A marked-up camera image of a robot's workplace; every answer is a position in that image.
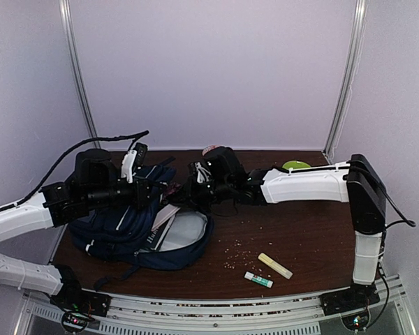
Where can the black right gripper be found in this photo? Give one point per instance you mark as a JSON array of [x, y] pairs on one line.
[[190, 189]]

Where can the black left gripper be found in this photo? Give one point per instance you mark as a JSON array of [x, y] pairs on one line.
[[141, 198]]

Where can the pink flower Designer Fate book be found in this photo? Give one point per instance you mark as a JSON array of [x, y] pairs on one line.
[[167, 205]]

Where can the navy blue student backpack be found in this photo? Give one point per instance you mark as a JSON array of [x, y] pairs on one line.
[[120, 234]]

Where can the teal Humor hardcover book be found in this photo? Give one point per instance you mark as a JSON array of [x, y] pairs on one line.
[[156, 238]]

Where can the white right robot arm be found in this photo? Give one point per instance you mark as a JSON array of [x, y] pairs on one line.
[[354, 182]]

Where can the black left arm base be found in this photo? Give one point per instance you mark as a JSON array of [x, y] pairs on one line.
[[72, 297]]

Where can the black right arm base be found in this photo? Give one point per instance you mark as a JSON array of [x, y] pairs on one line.
[[352, 298]]

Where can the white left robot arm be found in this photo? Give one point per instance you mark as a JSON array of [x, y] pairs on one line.
[[42, 210]]

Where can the red blue patterned bowl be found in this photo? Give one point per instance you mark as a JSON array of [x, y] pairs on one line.
[[208, 149]]

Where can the green plate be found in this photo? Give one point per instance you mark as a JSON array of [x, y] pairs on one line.
[[296, 165]]

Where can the yellow highlighter pen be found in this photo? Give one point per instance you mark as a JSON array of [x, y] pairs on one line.
[[278, 268]]

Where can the white green glue stick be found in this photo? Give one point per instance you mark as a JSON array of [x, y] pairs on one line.
[[258, 279]]

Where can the aluminium front rail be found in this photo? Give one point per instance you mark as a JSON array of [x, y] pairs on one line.
[[293, 314]]

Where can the left aluminium frame post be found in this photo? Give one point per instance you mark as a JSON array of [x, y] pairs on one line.
[[65, 12]]

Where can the aluminium frame post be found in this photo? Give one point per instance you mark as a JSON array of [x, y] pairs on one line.
[[65, 12], [352, 61]]

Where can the right aluminium frame post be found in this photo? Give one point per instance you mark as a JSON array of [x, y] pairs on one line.
[[352, 61]]

